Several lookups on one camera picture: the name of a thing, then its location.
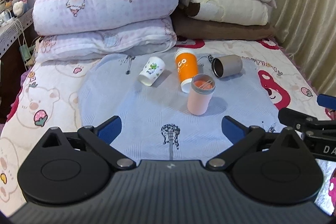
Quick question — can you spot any orange paper cup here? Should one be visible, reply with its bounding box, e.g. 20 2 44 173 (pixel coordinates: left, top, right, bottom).
174 48 198 94

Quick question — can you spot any grey metal cup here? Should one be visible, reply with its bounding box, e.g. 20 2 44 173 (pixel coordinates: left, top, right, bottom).
211 55 243 79

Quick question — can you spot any light blue patterned mat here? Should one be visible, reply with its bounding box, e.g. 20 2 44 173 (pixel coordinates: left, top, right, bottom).
78 51 282 162

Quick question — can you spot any cream folded blanket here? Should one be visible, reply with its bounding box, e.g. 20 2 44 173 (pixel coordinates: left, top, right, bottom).
179 0 269 26

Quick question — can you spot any cartoon bear bed sheet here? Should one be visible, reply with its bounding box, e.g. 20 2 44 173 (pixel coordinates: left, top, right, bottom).
1 40 331 216

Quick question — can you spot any beige curtain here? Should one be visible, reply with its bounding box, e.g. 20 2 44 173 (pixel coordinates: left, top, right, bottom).
271 0 335 96

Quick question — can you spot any white frog paper cup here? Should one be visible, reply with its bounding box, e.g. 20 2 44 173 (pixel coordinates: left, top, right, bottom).
138 56 165 86

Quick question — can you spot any pink tumbler cup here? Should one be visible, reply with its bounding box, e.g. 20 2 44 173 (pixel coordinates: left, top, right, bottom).
187 74 215 116

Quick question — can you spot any white perforated side table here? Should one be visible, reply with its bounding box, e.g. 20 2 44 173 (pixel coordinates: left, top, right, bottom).
0 9 33 57

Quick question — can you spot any pink checked folded quilt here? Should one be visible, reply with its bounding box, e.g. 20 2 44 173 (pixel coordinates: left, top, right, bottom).
33 0 178 63

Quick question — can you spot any brown pillow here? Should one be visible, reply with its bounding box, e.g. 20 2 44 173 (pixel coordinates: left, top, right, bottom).
171 13 276 40

